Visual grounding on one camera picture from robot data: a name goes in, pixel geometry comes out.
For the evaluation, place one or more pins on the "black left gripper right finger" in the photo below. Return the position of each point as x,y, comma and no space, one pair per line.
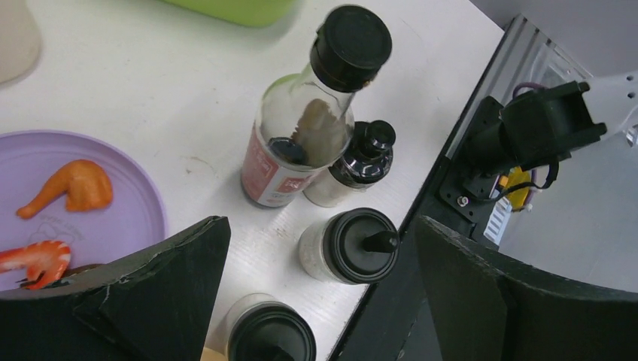
488,306

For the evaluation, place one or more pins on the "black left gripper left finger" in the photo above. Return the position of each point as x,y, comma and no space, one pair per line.
154,304

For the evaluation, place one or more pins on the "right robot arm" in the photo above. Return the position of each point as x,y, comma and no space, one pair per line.
544,126

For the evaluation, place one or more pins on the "orange plate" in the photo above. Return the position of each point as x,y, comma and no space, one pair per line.
212,355

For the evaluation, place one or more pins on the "purple plate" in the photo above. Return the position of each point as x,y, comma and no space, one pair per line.
136,218

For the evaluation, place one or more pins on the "black lid spice jar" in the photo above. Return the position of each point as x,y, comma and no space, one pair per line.
260,327

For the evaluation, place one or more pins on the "orange shrimp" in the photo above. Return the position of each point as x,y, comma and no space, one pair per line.
45,262

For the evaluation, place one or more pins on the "dark brown shrimp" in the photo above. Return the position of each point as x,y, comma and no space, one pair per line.
75,271

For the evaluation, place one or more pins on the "orange chicken drumstick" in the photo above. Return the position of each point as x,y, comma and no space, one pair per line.
85,184

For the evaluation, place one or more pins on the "black lid seasoning jar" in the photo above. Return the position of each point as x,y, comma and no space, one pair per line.
359,246

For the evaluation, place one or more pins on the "glossy lid spice jar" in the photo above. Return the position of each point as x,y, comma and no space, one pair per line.
366,161

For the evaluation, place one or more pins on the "red label sauce bottle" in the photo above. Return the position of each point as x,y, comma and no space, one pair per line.
304,122

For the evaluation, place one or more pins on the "cream plastic bin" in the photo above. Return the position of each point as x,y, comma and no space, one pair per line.
20,40

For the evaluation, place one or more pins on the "green plastic tub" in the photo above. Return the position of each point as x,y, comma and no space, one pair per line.
252,13

